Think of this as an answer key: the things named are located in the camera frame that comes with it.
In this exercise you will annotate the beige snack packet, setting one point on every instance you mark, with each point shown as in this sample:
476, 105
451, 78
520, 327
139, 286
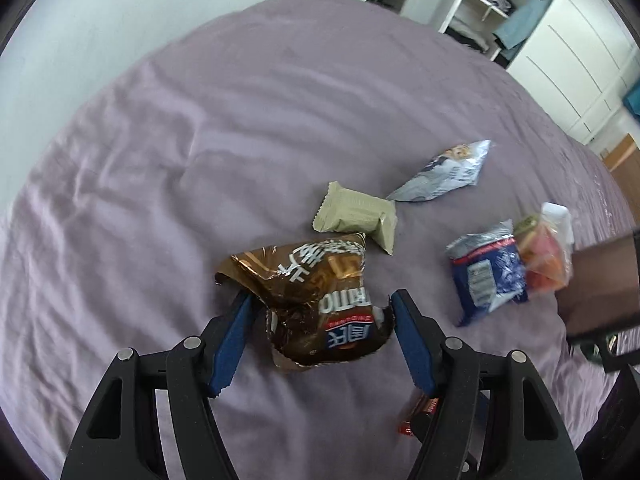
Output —
350, 212

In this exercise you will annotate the white wardrobe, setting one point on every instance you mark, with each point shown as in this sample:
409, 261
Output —
565, 45

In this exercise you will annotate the teal hanging garment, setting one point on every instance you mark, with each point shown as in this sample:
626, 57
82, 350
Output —
527, 17

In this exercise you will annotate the dark blue snack bag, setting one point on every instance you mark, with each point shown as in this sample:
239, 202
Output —
487, 270

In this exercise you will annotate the clear bag of colourful snacks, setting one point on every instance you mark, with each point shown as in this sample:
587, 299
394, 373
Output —
542, 255

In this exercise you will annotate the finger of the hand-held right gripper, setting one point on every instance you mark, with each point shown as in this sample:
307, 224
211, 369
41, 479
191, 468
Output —
620, 347

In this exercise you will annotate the silver blue snack bag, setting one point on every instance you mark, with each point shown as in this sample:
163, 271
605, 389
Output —
445, 172

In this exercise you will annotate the person's right forearm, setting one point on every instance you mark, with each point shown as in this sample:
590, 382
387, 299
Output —
605, 290

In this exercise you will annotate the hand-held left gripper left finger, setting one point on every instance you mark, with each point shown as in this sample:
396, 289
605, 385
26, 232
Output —
232, 340

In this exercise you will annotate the teal cloth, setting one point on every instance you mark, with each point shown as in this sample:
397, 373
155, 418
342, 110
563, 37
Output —
632, 100

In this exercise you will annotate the small red snack packet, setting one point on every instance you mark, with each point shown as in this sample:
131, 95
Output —
412, 412

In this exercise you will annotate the wooden headboard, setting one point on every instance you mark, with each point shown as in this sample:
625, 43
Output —
625, 152

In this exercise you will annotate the brown foil snack bag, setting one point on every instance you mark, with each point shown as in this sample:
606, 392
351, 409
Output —
300, 280

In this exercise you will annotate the folded light clothes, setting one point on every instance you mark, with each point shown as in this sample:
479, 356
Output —
470, 37

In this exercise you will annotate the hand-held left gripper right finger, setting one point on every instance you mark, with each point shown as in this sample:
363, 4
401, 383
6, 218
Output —
412, 340

